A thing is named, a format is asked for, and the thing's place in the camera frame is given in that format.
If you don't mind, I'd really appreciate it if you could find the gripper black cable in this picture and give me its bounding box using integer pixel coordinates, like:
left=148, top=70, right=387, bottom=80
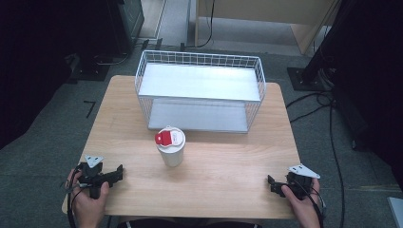
left=65, top=167, right=84, bottom=228
left=294, top=180, right=327, bottom=228

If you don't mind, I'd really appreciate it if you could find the person's left hand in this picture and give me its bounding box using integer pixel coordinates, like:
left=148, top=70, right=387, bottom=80
left=67, top=168, right=110, bottom=222

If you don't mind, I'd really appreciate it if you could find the black metal stand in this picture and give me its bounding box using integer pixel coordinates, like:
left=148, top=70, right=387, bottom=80
left=286, top=0, right=350, bottom=93

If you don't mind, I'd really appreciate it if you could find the white cup with red lid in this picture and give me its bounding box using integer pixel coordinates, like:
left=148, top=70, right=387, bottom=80
left=154, top=125, right=187, bottom=168

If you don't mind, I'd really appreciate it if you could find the dark equipment case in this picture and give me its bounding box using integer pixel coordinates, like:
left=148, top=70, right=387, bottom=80
left=65, top=0, right=145, bottom=82

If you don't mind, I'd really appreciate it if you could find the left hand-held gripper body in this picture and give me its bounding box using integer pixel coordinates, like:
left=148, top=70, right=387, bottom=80
left=77, top=154, right=110, bottom=200

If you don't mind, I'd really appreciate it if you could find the person's right hand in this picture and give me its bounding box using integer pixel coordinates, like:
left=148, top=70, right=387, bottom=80
left=280, top=178, right=321, bottom=222

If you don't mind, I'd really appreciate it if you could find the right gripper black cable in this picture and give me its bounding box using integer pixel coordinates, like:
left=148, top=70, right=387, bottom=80
left=294, top=180, right=327, bottom=228

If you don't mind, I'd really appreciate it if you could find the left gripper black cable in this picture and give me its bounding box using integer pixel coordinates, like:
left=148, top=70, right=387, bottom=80
left=65, top=167, right=84, bottom=228

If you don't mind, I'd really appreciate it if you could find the black floor cable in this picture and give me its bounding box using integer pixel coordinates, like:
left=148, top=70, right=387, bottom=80
left=285, top=90, right=347, bottom=228

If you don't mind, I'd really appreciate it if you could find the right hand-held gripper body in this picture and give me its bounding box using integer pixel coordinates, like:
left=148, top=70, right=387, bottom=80
left=286, top=163, right=321, bottom=201

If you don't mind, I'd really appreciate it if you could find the white wire shelf rack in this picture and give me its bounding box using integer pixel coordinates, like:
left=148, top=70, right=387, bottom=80
left=134, top=49, right=267, bottom=135

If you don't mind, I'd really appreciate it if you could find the pale flat box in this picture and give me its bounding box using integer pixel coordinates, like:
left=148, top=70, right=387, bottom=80
left=386, top=196, right=403, bottom=228

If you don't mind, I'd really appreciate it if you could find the light wooden cabinet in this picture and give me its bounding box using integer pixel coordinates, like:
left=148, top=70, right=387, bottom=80
left=194, top=0, right=342, bottom=55

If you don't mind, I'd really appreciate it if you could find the black hanging cable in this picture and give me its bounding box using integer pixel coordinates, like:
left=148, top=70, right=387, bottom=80
left=180, top=0, right=217, bottom=51

